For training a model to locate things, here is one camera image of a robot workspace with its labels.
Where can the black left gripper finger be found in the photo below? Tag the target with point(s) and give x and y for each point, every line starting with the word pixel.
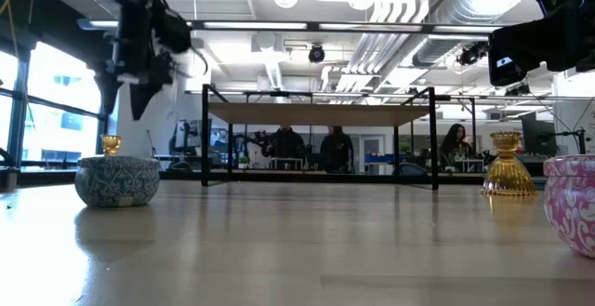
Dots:
pixel 149 87
pixel 109 87

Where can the amber glass candlestick holder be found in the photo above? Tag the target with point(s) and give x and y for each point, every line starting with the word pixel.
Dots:
pixel 507 171
pixel 111 145

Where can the teal patterned candle tin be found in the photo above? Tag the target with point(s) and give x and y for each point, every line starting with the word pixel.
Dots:
pixel 116 180

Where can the pink patterned candle tin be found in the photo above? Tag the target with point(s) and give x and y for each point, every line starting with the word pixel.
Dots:
pixel 574 203

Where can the black ceiling spotlight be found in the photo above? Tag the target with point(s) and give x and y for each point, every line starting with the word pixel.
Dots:
pixel 472 55
pixel 316 54

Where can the computer monitor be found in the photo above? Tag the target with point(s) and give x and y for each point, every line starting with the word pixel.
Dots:
pixel 193 134
pixel 539 134

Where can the person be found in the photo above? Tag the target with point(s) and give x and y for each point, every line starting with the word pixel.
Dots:
pixel 286 145
pixel 455 145
pixel 337 150

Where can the small background potted plant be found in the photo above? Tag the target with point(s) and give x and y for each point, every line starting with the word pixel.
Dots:
pixel 243 162

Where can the black overhead crossbar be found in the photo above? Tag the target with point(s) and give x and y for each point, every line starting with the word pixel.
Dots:
pixel 313 26

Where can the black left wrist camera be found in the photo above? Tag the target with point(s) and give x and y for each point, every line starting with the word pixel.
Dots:
pixel 174 31

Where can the silver ventilation duct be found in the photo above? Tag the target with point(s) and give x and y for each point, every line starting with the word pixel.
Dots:
pixel 469 13

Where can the wooden shelf with black frame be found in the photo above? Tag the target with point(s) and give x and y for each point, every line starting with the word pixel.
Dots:
pixel 316 114

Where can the black metal rig frame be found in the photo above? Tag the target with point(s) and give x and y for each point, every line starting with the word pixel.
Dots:
pixel 325 177

